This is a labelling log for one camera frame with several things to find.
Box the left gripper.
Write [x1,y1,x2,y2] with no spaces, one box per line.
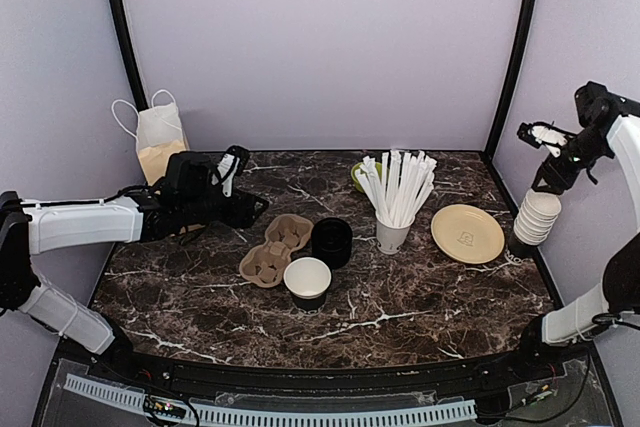
[180,185,269,229]

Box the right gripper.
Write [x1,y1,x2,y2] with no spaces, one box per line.
[532,127,612,195]

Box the stack of paper cups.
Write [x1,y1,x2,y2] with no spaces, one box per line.
[505,189,562,265]

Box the brown pulp cup carrier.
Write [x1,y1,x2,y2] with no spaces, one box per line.
[239,214,314,289]

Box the stack of black lids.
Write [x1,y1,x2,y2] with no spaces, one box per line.
[311,217,353,270]

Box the black paper coffee cup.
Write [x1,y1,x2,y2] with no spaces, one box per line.
[283,257,332,315]

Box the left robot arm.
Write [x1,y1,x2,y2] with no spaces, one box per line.
[1,146,269,383]

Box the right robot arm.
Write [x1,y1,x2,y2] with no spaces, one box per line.
[506,81,639,381]

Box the beige plate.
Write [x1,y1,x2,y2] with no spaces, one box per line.
[431,204,505,265]

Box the brown paper bag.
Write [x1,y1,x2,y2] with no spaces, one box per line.
[111,89,189,185]

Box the green bowl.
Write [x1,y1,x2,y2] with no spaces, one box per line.
[350,162,389,194]

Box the bundle of white wrapped straws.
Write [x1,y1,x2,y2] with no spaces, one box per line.
[351,150,437,221]

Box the white cup holding straws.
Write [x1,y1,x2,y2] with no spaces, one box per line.
[376,211,415,255]

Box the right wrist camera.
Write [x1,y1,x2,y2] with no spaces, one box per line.
[517,122,574,157]

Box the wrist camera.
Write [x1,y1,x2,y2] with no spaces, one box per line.
[211,145,250,198]
[517,122,574,157]

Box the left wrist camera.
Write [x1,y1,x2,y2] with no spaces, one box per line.
[211,145,250,198]

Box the right black frame post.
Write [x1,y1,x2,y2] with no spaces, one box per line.
[484,0,536,161]

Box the black frame post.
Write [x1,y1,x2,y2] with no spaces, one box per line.
[108,0,148,111]
[484,0,536,161]

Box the left black frame post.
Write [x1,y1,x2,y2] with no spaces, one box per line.
[108,0,148,111]

